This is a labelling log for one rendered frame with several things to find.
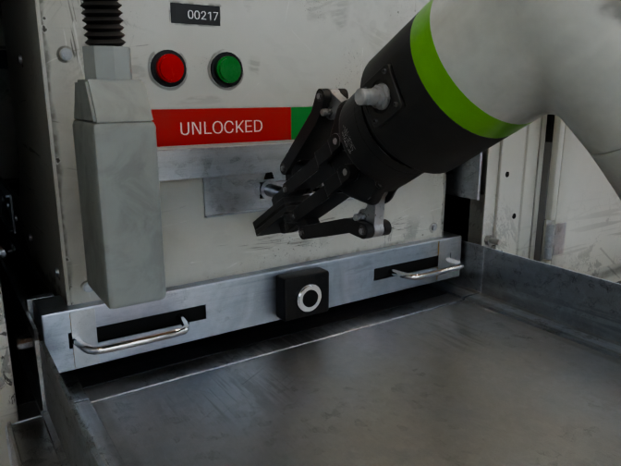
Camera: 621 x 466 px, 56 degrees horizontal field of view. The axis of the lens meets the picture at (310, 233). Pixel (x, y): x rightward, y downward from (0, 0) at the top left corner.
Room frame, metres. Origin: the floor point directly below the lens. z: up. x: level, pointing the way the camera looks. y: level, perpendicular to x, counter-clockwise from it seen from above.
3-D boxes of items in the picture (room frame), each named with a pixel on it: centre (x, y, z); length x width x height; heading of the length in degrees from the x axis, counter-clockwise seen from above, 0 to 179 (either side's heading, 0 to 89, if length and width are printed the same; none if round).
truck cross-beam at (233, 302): (0.65, 0.03, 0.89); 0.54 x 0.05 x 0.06; 123
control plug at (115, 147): (0.47, 0.16, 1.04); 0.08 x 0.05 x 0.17; 33
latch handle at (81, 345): (0.52, 0.17, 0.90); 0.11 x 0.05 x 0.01; 123
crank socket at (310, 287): (0.62, 0.01, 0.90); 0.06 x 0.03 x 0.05; 123
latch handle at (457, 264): (0.73, -0.15, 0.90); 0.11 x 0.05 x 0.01; 123
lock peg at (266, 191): (0.61, 0.03, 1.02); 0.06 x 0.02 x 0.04; 33
